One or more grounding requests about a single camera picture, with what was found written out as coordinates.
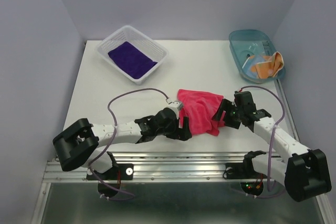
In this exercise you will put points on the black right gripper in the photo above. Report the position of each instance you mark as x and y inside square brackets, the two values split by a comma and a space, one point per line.
[226, 105]

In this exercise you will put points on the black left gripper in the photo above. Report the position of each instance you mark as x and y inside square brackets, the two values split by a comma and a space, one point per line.
[179, 133]

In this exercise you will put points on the pink towel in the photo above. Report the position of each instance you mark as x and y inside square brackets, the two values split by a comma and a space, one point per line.
[200, 107]

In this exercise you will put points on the purple towel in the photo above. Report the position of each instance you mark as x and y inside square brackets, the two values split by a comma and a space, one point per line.
[131, 60]

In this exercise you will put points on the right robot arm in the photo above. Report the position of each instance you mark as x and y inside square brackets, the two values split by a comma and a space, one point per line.
[302, 171]

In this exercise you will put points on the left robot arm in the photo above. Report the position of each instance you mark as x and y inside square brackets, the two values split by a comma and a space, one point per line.
[84, 144]

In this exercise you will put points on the orange patterned towel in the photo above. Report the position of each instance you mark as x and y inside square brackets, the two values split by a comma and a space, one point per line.
[263, 66]

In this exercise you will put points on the teal translucent plastic tub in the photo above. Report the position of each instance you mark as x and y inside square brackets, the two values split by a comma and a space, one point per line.
[245, 43]

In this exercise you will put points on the white perforated plastic basket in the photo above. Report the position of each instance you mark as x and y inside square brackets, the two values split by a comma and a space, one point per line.
[140, 41]

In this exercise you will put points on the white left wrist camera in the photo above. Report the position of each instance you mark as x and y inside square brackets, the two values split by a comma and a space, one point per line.
[176, 105]

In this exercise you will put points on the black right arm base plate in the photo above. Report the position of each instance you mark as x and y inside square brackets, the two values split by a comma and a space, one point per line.
[241, 171]

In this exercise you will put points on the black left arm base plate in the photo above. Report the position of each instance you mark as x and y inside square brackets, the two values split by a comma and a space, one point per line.
[120, 171]

